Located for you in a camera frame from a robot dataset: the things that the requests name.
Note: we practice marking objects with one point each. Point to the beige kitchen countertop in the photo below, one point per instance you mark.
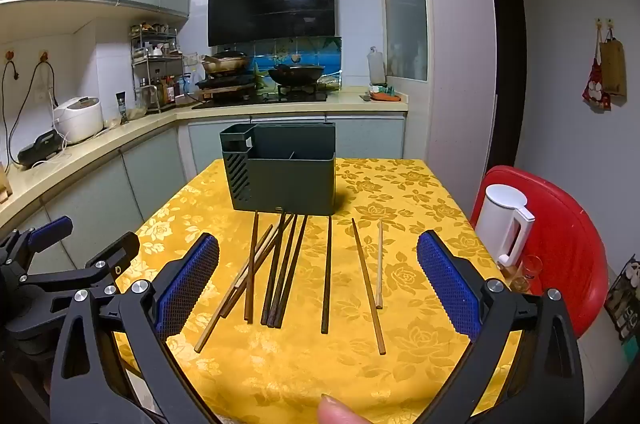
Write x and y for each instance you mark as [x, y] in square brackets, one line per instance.
[125, 132]

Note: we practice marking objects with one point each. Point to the printed bag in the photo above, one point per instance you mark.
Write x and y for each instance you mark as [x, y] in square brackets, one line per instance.
[625, 299]

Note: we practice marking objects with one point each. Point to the pale green base cabinets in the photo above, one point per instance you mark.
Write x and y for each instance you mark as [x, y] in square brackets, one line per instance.
[150, 174]

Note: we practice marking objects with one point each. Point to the black induction cooker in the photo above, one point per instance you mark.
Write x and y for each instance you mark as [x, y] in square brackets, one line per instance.
[225, 82]

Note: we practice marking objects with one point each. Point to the brown wooden chopstick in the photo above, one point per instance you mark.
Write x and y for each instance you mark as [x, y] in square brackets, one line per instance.
[236, 296]
[251, 274]
[368, 284]

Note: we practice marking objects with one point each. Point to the metal spice rack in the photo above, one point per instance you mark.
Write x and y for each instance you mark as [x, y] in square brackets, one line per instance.
[155, 69]

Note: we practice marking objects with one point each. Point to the white electric kettle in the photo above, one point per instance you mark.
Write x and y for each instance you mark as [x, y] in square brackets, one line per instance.
[500, 224]

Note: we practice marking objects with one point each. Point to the yellow floral tablecloth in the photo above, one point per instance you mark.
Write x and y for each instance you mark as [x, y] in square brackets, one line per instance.
[300, 379]

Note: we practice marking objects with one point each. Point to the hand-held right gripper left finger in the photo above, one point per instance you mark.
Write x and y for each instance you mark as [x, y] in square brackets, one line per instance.
[190, 284]

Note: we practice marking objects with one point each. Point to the golden lidded pan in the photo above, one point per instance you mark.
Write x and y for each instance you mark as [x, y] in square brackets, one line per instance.
[227, 62]

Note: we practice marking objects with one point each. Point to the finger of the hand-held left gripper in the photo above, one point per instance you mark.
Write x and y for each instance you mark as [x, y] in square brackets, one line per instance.
[115, 254]
[50, 230]

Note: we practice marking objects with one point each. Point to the red plastic stool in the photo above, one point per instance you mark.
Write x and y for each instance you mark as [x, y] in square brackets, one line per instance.
[565, 244]

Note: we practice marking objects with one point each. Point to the small drinking glass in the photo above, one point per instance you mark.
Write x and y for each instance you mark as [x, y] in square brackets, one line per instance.
[527, 274]

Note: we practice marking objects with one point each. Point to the brown hanging bag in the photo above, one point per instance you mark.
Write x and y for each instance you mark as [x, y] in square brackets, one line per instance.
[613, 64]

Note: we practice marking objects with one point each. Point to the dark door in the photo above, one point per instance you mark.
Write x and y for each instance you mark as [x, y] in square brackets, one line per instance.
[505, 64]

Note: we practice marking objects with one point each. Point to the orange cutting board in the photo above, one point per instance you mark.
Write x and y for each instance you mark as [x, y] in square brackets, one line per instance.
[386, 94]

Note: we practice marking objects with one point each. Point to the black glass gas hob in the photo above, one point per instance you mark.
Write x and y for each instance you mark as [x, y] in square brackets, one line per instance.
[260, 100]

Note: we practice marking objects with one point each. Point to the white plastic container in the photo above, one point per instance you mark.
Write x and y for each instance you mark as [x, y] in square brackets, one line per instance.
[376, 67]

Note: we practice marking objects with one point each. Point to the wooden board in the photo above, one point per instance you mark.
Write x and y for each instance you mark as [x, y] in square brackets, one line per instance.
[225, 93]

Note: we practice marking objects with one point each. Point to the black wok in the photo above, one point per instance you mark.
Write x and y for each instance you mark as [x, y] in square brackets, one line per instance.
[296, 74]

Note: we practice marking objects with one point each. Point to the white rice cooker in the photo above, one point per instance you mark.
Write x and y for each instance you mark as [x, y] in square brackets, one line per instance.
[80, 119]

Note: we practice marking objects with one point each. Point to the red hanging cloth ornament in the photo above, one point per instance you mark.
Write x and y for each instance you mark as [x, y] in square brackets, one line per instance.
[596, 87]

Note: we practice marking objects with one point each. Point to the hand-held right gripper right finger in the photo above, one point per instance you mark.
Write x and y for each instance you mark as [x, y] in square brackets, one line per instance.
[450, 284]

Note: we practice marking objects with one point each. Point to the dark wooden chopstick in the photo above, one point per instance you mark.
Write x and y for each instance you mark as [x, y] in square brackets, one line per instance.
[272, 274]
[291, 274]
[281, 284]
[327, 279]

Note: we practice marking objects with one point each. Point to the blue tile mural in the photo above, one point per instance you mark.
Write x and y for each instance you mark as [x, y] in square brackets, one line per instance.
[330, 54]

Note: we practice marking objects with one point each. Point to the black countertop appliance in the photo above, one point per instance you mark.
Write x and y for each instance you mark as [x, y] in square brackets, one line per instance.
[40, 149]

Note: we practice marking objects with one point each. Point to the dark green utensil holder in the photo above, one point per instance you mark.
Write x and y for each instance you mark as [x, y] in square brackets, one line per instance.
[290, 184]

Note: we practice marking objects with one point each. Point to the light wooden chopstick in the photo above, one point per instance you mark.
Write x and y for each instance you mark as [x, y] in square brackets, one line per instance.
[379, 264]
[220, 311]

